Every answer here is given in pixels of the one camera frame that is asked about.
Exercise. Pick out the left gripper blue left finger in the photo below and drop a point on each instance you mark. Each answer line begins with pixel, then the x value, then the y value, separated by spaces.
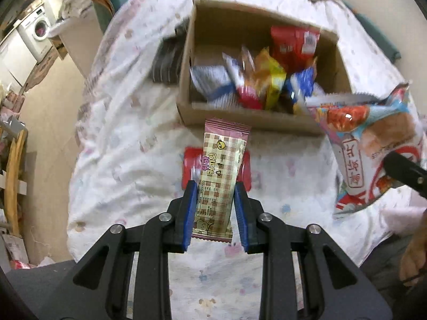
pixel 190 203

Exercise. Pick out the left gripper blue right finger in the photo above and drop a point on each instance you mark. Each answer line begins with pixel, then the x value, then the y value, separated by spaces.
pixel 241 203

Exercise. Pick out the red snack pouch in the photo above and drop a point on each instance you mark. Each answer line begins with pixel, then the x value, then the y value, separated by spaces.
pixel 192 165

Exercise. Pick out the checkered wafer packet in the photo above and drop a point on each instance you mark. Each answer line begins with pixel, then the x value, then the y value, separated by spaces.
pixel 224 145

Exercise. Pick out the colourful duck snack bag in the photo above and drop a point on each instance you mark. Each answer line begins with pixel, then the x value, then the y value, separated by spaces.
pixel 362 130

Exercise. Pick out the white rice cake packet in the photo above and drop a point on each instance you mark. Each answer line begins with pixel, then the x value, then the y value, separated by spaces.
pixel 247 95

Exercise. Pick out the grey blue striped snack bag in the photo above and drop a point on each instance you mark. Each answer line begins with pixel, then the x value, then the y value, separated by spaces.
pixel 215 85

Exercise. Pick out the yellow snack bag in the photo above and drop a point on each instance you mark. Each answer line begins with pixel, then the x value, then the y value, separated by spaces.
pixel 269 79

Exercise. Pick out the blue white snack bag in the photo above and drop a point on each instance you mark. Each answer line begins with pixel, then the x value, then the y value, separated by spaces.
pixel 298 87

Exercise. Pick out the large red snack bag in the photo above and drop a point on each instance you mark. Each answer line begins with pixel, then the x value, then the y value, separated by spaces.
pixel 293 47

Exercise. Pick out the clear small meat snack packet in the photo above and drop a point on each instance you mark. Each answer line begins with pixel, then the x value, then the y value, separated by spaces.
pixel 248 66

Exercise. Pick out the right hand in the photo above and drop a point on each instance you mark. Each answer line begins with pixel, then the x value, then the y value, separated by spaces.
pixel 414 257

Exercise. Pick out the white patterned duvet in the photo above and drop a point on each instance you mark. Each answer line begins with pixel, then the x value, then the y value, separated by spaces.
pixel 129 169

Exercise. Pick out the teal bed bolster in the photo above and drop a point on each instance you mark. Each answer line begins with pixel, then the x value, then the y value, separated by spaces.
pixel 382 41

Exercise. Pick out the dark striped garment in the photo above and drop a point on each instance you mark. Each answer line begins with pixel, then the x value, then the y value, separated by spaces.
pixel 166 66

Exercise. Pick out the open brown cardboard box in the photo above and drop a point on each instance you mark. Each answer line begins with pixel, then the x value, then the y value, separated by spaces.
pixel 218 27

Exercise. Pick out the yellow wooden chair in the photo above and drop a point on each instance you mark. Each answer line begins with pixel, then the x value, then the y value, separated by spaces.
pixel 14 157

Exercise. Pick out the white kitchen cabinet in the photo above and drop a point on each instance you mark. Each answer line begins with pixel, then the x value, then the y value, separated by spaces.
pixel 17 62

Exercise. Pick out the white washing machine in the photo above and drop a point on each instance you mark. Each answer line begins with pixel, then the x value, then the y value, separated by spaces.
pixel 34 31

